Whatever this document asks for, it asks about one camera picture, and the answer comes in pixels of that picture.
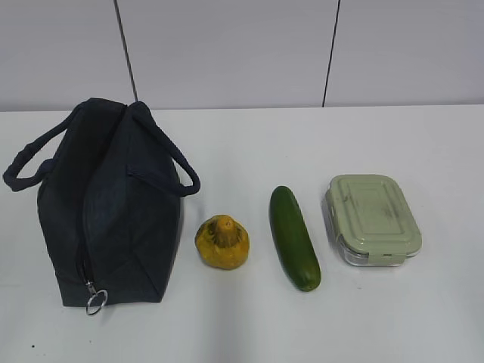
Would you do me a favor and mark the yellow orange toy pumpkin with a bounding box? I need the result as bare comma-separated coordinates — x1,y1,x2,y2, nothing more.
194,215,250,270

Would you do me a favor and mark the green cucumber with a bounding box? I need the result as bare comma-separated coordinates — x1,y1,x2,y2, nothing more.
268,185,321,292

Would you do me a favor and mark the dark blue fabric lunch bag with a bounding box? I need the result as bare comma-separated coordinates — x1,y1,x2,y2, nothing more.
3,98,200,308

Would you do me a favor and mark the glass container with green lid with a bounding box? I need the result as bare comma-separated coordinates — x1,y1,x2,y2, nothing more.
324,174,422,267

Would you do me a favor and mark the silver zipper pull ring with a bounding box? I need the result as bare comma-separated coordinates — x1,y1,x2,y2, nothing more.
85,281,109,316

